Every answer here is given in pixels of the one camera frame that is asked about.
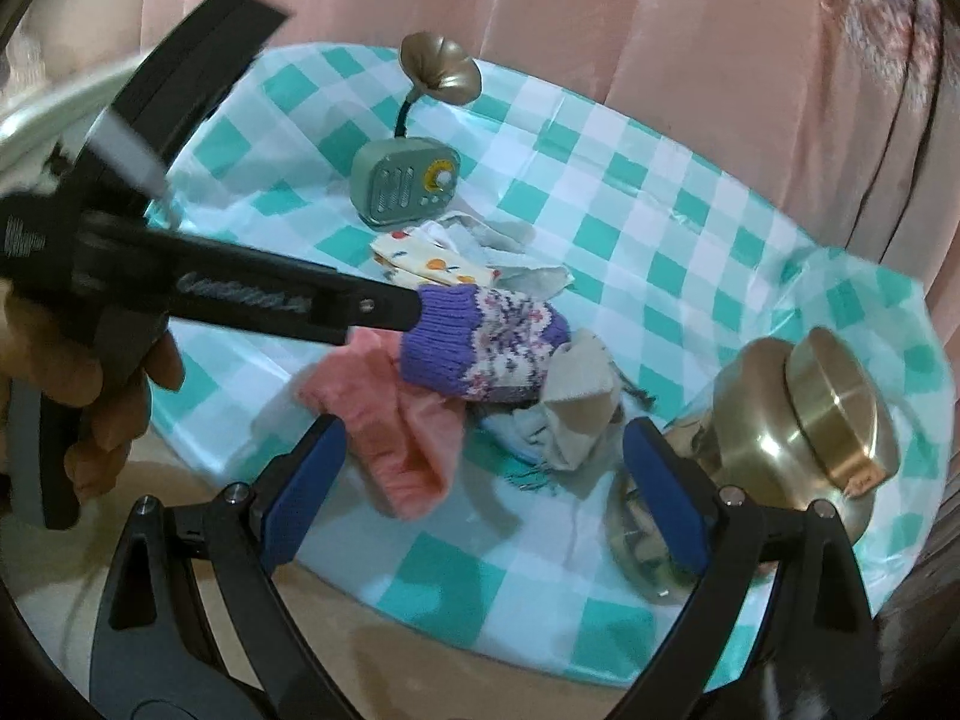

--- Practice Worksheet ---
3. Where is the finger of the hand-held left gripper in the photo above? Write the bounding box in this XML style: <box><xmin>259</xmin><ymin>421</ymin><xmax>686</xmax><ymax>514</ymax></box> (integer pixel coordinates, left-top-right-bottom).
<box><xmin>322</xmin><ymin>270</ymin><xmax>425</xmax><ymax>336</ymax></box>

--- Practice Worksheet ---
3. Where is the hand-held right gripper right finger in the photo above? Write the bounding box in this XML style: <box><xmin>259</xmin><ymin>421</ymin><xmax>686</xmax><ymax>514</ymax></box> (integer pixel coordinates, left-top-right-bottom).
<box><xmin>615</xmin><ymin>418</ymin><xmax>880</xmax><ymax>720</ymax></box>

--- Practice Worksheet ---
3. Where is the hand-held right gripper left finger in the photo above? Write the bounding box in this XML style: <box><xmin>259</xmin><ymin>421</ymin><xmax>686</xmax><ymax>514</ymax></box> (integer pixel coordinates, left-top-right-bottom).
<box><xmin>90</xmin><ymin>412</ymin><xmax>361</xmax><ymax>720</ymax></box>

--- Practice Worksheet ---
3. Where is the purple knit patterned sock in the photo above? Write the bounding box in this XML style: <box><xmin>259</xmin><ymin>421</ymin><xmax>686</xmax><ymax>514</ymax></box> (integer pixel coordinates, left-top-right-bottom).
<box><xmin>400</xmin><ymin>283</ymin><xmax>572</xmax><ymax>403</ymax></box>

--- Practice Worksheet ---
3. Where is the person's left hand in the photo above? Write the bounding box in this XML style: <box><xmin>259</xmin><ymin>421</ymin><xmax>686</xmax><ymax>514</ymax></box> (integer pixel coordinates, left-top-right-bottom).
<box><xmin>0</xmin><ymin>289</ymin><xmax>185</xmax><ymax>503</ymax></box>

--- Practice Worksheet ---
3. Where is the white fruit print sock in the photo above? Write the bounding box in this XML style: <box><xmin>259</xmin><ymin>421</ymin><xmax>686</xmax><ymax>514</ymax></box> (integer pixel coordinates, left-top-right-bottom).
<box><xmin>371</xmin><ymin>227</ymin><xmax>501</xmax><ymax>287</ymax></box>

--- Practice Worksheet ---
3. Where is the pink fuzzy sock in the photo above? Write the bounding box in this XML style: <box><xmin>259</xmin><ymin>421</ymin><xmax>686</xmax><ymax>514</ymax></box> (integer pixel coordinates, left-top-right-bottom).
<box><xmin>298</xmin><ymin>328</ymin><xmax>467</xmax><ymax>521</ymax></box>

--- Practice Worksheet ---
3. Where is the green speaker with gold horn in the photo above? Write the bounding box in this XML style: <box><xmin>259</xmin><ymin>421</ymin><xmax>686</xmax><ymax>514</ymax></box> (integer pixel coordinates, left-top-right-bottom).
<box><xmin>351</xmin><ymin>31</ymin><xmax>481</xmax><ymax>230</ymax></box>

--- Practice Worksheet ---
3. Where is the beige sock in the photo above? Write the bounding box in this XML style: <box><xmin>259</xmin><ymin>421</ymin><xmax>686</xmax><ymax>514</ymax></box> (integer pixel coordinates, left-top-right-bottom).
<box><xmin>538</xmin><ymin>330</ymin><xmax>625</xmax><ymax>471</ymax></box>

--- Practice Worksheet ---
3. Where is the grey white cloth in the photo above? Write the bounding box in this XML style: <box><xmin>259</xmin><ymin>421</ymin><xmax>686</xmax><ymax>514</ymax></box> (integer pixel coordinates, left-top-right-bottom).
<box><xmin>427</xmin><ymin>211</ymin><xmax>576</xmax><ymax>295</ymax></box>

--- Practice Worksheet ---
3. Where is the light blue sock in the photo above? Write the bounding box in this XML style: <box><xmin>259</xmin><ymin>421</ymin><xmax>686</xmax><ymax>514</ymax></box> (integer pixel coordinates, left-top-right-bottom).
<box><xmin>478</xmin><ymin>403</ymin><xmax>557</xmax><ymax>467</ymax></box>

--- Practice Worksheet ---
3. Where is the white dresser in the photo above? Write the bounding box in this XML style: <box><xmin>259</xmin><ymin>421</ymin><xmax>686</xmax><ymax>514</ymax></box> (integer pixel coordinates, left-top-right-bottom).
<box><xmin>0</xmin><ymin>64</ymin><xmax>142</xmax><ymax>166</ymax></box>

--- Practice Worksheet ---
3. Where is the teal checkered tablecloth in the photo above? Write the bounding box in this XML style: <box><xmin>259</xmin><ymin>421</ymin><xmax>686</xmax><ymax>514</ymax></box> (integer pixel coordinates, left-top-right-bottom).
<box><xmin>146</xmin><ymin>41</ymin><xmax>953</xmax><ymax>691</ymax></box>

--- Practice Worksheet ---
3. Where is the pink curtain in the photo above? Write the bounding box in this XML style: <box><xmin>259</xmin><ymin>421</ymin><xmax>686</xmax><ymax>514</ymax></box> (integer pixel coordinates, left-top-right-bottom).
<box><xmin>142</xmin><ymin>0</ymin><xmax>960</xmax><ymax>301</ymax></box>

